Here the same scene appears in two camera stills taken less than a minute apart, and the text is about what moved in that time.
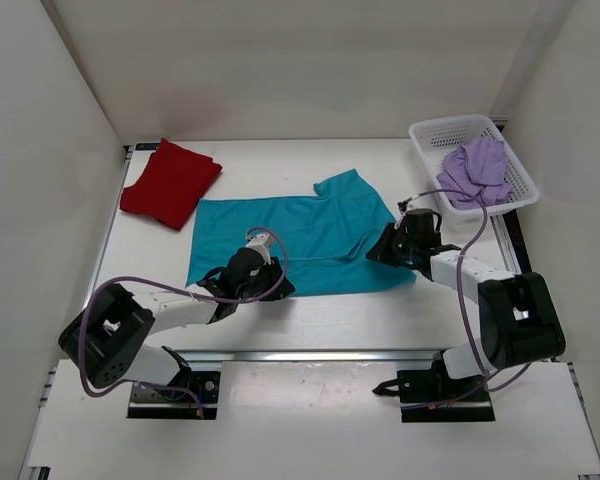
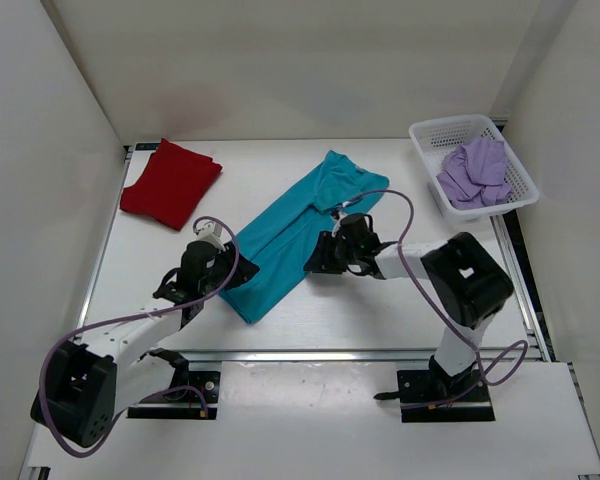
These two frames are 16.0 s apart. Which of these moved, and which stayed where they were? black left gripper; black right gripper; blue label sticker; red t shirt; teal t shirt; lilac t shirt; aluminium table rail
Moved: black left gripper; black right gripper; teal t shirt
Stayed: lilac t shirt; aluminium table rail; red t shirt; blue label sticker
